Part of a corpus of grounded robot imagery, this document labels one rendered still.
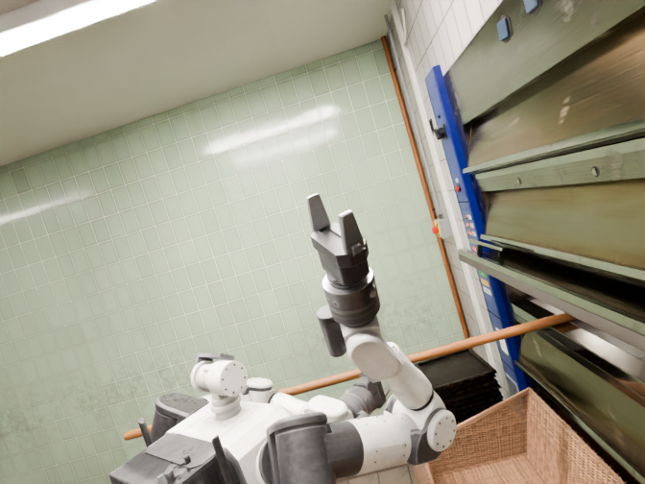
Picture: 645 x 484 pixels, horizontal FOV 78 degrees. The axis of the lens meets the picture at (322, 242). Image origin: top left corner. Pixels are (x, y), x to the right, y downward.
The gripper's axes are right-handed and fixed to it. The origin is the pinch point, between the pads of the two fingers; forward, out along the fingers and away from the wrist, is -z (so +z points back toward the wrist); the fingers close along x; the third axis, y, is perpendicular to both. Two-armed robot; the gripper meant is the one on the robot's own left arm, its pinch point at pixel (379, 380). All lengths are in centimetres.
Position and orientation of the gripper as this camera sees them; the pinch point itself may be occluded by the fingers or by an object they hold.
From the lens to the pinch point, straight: 131.3
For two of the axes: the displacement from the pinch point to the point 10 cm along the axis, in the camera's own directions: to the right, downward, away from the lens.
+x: 3.0, 9.5, 0.7
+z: -6.0, 2.5, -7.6
